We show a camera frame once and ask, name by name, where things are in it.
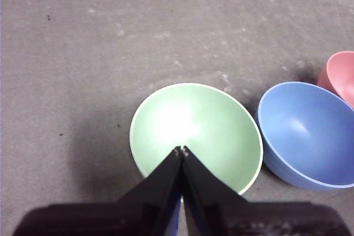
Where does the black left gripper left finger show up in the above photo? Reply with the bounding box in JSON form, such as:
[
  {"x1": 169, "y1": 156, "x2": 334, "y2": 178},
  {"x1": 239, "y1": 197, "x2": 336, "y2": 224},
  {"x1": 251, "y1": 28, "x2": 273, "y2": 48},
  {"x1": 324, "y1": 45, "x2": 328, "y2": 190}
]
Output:
[{"x1": 11, "y1": 145, "x2": 184, "y2": 236}]

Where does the red ribbed bowl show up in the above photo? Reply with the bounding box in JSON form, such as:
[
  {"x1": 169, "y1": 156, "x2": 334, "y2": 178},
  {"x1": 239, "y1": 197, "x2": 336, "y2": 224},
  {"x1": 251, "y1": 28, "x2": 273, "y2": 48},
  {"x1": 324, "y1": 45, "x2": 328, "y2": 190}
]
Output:
[{"x1": 317, "y1": 50, "x2": 354, "y2": 109}]

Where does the green ribbed bowl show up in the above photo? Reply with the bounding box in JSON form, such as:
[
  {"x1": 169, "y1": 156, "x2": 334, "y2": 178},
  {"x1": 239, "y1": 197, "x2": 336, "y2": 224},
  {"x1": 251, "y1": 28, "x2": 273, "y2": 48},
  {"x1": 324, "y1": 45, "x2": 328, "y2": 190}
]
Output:
[{"x1": 129, "y1": 82, "x2": 264, "y2": 203}]

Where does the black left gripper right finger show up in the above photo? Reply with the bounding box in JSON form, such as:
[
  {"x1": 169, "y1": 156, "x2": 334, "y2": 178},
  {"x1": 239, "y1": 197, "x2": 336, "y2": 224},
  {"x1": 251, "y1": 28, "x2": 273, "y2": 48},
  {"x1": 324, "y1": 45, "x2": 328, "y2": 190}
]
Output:
[{"x1": 181, "y1": 145, "x2": 351, "y2": 236}]

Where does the blue ribbed bowl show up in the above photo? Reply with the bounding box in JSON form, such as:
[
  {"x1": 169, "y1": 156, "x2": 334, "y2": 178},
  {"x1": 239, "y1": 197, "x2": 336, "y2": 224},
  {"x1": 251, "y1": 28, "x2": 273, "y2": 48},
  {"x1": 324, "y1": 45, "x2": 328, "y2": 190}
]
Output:
[{"x1": 257, "y1": 81, "x2": 354, "y2": 192}]

